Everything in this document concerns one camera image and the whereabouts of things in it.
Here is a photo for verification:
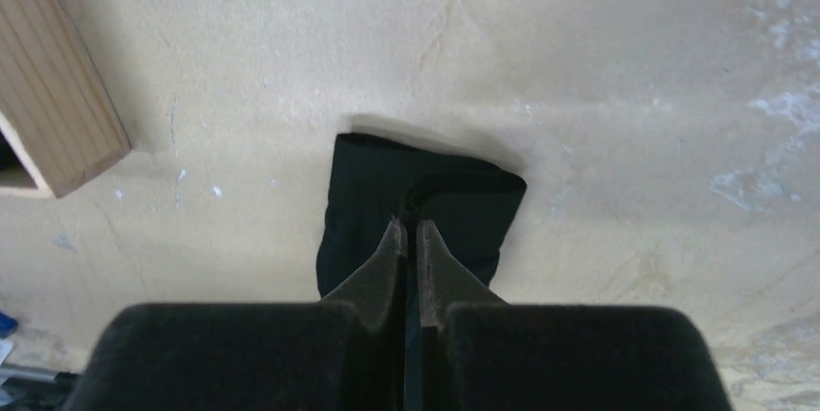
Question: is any blue marker pen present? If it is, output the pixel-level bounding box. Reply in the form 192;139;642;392
0;312;18;339

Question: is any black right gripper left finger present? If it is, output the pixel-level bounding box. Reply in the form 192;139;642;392
65;220;407;410

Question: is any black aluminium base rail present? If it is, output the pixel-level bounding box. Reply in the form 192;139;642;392
1;365;80;411

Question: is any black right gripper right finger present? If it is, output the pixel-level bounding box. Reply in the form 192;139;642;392
416;220;730;410

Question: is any plain black underwear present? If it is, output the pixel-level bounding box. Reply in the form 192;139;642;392
316;132;527;296

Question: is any wooden compartment tray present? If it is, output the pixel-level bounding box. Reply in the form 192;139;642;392
1;0;131;198

